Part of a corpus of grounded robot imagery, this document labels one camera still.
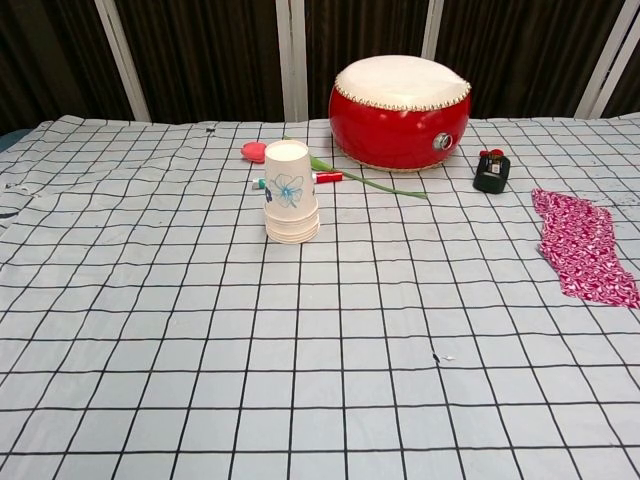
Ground white frame post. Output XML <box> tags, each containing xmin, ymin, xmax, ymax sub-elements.
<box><xmin>420</xmin><ymin>0</ymin><xmax>446</xmax><ymax>60</ymax></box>
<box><xmin>276</xmin><ymin>0</ymin><xmax>309</xmax><ymax>123</ymax></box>
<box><xmin>93</xmin><ymin>0</ymin><xmax>152</xmax><ymax>123</ymax></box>
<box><xmin>573</xmin><ymin>0</ymin><xmax>640</xmax><ymax>120</ymax></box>

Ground red drum white skin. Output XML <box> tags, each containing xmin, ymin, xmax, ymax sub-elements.
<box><xmin>328</xmin><ymin>54</ymin><xmax>472</xmax><ymax>173</ymax></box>

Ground dark brown curtain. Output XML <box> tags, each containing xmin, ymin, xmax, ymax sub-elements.
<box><xmin>0</xmin><ymin>0</ymin><xmax>640</xmax><ymax>136</ymax></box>

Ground artificial pink tulip green stem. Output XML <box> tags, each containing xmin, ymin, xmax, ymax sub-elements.
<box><xmin>241</xmin><ymin>134</ymin><xmax>430</xmax><ymax>200</ymax></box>

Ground green white marker red cap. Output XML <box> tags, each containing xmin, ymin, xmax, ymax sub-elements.
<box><xmin>251</xmin><ymin>171</ymin><xmax>344</xmax><ymax>191</ymax></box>

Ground stacked white paper cups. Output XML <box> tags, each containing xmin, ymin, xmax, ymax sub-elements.
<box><xmin>263</xmin><ymin>140</ymin><xmax>321</xmax><ymax>245</ymax></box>

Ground white black grid tablecloth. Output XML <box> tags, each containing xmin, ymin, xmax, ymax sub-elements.
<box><xmin>0</xmin><ymin>115</ymin><xmax>640</xmax><ymax>480</ymax></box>

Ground black car key fob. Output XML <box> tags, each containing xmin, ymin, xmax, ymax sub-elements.
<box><xmin>472</xmin><ymin>152</ymin><xmax>511</xmax><ymax>194</ymax></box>

